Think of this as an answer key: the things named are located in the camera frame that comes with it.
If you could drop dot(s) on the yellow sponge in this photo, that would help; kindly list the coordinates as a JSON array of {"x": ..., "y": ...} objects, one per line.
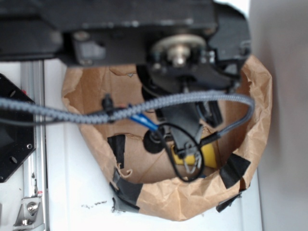
[{"x": 208, "y": 155}]

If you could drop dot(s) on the metal corner bracket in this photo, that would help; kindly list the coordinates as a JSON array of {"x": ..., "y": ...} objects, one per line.
[{"x": 30, "y": 214}]

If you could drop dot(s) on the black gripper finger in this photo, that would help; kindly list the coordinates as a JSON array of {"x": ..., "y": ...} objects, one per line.
[{"x": 186, "y": 141}]

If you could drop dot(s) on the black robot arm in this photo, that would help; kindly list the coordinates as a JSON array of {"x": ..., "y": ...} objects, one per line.
[{"x": 191, "y": 50}]

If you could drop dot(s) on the black hexagonal base plate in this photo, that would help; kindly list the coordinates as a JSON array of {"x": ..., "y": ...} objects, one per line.
[{"x": 16, "y": 142}]

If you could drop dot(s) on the aluminium extrusion rail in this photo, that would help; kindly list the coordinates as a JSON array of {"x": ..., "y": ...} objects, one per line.
[{"x": 34, "y": 168}]

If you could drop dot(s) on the brown paper bin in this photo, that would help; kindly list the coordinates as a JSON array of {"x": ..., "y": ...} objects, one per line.
[{"x": 146, "y": 183}]

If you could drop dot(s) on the silver key bunch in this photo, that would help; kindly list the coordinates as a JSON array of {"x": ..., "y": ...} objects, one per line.
[{"x": 193, "y": 162}]

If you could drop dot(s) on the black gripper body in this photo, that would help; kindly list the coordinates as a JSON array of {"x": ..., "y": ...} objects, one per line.
[{"x": 184, "y": 118}]

